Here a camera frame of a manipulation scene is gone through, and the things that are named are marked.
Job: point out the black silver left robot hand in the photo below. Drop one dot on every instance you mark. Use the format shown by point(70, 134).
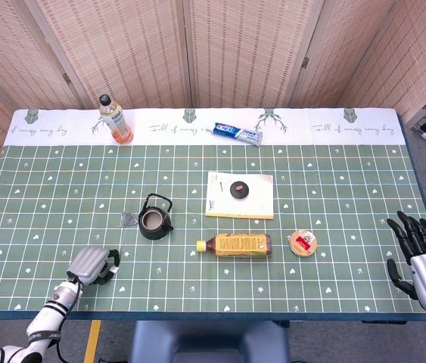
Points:
point(87, 262)

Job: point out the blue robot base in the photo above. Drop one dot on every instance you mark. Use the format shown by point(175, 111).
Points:
point(209, 342)

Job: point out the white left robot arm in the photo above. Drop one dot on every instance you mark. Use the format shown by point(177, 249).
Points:
point(46, 321)

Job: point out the black cast iron teapot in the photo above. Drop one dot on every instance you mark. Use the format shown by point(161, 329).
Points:
point(154, 232)

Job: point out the tea bottle with yellow label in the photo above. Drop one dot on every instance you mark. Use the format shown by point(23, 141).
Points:
point(239, 246)

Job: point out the black teapot lid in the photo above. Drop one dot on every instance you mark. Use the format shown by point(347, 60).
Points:
point(240, 190)

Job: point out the green grid tablecloth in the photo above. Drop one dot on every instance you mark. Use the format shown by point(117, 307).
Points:
point(212, 280)

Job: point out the round metal tin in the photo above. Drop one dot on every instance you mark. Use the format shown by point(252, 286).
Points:
point(303, 242)

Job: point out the orange juice bottle black cap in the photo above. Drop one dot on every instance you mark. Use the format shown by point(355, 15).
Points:
point(117, 125)

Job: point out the white notebook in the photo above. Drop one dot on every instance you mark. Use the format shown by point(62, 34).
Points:
point(258, 206)

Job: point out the blue white toothpaste tube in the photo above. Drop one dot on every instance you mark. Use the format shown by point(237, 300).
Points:
point(235, 132)

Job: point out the woven folding screen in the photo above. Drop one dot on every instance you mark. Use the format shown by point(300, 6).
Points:
point(235, 49)

